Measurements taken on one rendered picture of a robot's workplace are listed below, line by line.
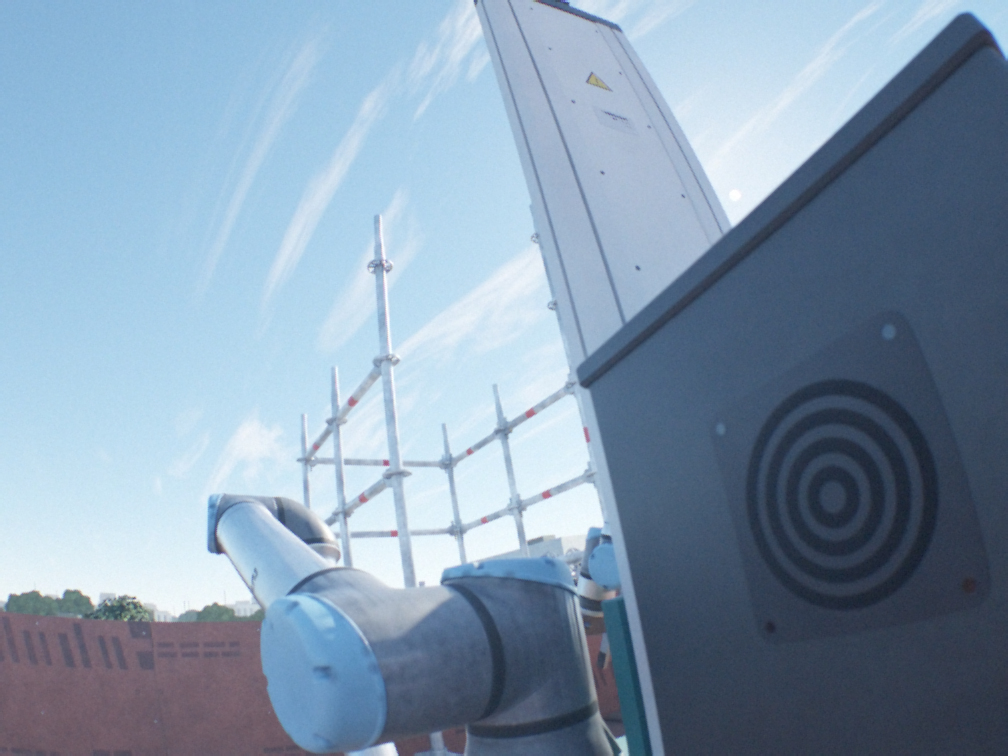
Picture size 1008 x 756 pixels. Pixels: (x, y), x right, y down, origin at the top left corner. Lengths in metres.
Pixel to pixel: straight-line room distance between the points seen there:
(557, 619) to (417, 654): 0.16
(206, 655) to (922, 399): 1.98
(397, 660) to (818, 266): 0.40
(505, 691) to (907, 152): 0.51
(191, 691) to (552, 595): 1.61
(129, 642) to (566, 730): 1.65
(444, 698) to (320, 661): 0.12
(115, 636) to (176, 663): 0.23
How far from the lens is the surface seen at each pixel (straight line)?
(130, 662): 2.02
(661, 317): 0.32
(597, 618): 1.27
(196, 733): 2.04
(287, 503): 1.07
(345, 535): 2.77
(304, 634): 0.45
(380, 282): 2.51
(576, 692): 0.58
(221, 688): 2.02
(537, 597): 0.56
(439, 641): 0.48
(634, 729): 0.60
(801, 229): 0.27
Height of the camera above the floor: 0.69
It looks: 23 degrees up
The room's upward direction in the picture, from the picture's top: 10 degrees counter-clockwise
